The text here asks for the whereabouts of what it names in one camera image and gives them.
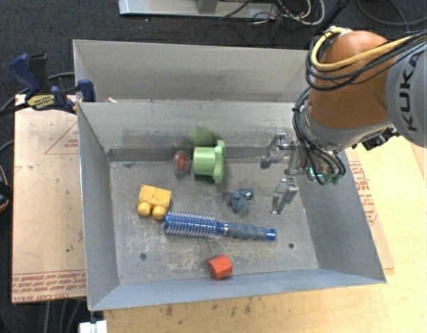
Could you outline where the light green plastic toy block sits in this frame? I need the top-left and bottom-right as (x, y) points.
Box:
(192, 139), (226, 185)

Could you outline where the yellow toy block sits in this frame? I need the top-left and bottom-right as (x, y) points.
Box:
(136, 184), (173, 221)

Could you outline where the clear round red-centred object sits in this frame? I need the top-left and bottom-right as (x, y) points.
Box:
(173, 149), (193, 177)

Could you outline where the small grey-blue object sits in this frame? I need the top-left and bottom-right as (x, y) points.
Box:
(229, 187), (255, 214)

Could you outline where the blue round hairbrush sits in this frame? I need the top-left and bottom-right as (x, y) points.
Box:
(162, 210), (278, 244)

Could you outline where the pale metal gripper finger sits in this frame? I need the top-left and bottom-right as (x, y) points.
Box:
(260, 133), (293, 170)
(269, 178), (300, 216)

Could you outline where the orange-red cube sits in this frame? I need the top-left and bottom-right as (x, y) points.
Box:
(207, 254), (234, 281)

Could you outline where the grey metal bin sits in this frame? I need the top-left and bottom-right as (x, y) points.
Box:
(72, 39), (387, 312)

